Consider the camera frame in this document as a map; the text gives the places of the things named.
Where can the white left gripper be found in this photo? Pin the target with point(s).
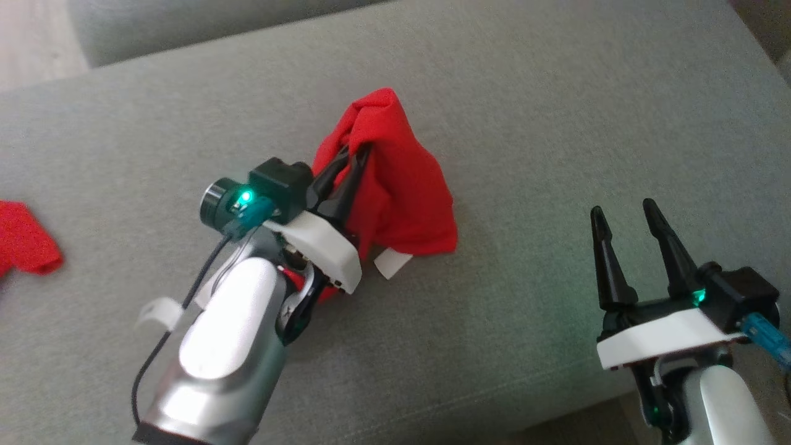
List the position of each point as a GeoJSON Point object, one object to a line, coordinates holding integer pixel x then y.
{"type": "Point", "coordinates": [321, 244]}

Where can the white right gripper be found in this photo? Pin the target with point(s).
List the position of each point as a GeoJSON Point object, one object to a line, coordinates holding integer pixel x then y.
{"type": "Point", "coordinates": [661, 334]}

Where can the red garment with white stripe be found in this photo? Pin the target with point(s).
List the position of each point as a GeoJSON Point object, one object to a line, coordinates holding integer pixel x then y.
{"type": "Point", "coordinates": [401, 185]}
{"type": "Point", "coordinates": [25, 241]}

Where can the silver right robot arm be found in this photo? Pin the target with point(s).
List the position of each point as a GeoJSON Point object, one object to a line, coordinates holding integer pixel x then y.
{"type": "Point", "coordinates": [723, 402]}

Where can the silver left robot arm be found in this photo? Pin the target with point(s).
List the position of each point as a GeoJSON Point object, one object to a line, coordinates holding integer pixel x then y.
{"type": "Point", "coordinates": [228, 327]}

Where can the large grey sofa ottoman cushion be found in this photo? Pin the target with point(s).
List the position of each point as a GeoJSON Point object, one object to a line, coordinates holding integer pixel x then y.
{"type": "Point", "coordinates": [556, 123]}

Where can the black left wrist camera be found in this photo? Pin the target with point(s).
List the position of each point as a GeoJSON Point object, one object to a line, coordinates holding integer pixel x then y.
{"type": "Point", "coordinates": [281, 182]}

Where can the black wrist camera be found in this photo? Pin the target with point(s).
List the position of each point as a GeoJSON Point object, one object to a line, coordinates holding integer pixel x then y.
{"type": "Point", "coordinates": [738, 293]}
{"type": "Point", "coordinates": [281, 182]}

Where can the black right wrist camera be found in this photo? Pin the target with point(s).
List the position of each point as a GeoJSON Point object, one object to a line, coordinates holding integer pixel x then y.
{"type": "Point", "coordinates": [738, 293]}

